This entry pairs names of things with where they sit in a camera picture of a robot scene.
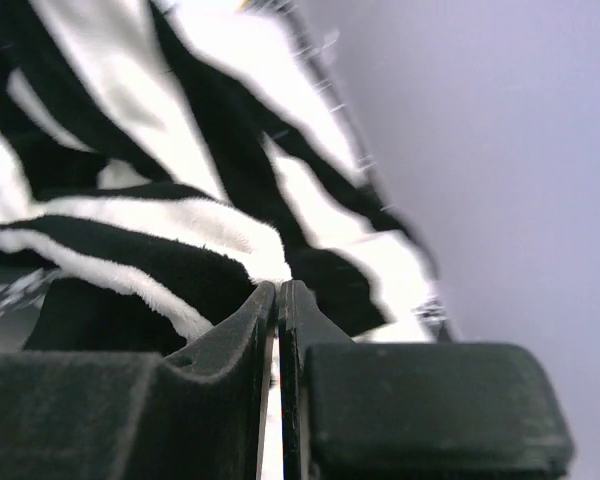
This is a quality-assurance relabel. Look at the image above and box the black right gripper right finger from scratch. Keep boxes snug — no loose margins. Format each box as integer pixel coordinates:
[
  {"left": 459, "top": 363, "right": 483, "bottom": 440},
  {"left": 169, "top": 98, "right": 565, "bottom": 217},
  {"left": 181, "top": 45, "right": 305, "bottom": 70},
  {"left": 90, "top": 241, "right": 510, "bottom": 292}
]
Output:
[{"left": 279, "top": 281, "right": 575, "bottom": 479}]

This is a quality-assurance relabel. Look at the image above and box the black white striped pillowcase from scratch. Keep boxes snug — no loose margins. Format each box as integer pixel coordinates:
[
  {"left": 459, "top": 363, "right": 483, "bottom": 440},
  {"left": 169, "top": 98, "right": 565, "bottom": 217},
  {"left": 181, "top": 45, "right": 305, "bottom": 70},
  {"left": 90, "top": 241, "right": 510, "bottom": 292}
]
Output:
[{"left": 0, "top": 1, "right": 444, "bottom": 354}]

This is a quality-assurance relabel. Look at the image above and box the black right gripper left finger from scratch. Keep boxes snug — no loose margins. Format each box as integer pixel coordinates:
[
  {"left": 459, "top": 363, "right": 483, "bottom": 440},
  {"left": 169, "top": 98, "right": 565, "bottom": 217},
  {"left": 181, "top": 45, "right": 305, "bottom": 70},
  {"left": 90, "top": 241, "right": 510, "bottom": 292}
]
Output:
[{"left": 0, "top": 283, "right": 275, "bottom": 479}]

